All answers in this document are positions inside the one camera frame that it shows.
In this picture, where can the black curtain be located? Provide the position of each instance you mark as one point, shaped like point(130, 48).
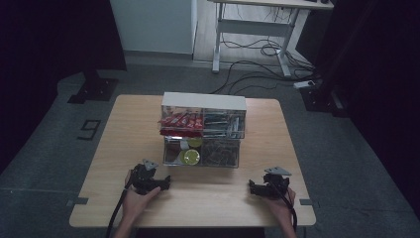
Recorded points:
point(379, 82)
point(49, 39)

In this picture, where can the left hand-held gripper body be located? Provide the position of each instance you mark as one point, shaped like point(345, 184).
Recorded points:
point(143, 178)

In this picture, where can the clear drawer organizer white top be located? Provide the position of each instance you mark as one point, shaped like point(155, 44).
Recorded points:
point(204, 100)

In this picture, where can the grey tape piece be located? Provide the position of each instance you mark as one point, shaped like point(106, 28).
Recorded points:
point(305, 202)
point(77, 201)

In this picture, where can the stack of red snack packets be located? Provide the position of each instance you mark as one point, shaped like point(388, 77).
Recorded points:
point(181, 124)

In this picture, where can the large green lid round cup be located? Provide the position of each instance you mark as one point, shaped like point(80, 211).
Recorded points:
point(190, 157)

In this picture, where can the person's left hand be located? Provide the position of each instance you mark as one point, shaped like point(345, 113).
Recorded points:
point(137, 201)

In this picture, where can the black stand base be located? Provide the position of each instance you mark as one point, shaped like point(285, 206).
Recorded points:
point(325, 100)
point(94, 89)

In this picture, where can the stack of dark silver packets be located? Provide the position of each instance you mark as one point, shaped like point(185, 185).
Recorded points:
point(219, 125)

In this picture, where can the small green lid round cup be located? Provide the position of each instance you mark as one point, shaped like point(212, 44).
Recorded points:
point(195, 142)

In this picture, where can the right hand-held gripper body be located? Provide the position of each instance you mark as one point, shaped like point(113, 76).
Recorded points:
point(276, 185)

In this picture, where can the white frame desk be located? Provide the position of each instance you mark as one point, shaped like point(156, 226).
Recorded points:
point(254, 26)

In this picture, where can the white power strip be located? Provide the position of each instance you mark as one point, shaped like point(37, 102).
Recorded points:
point(304, 84)

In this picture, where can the person's right hand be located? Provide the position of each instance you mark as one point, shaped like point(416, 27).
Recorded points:
point(280, 208)

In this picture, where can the pile of dark brown packets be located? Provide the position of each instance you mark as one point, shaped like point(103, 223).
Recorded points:
point(219, 153)

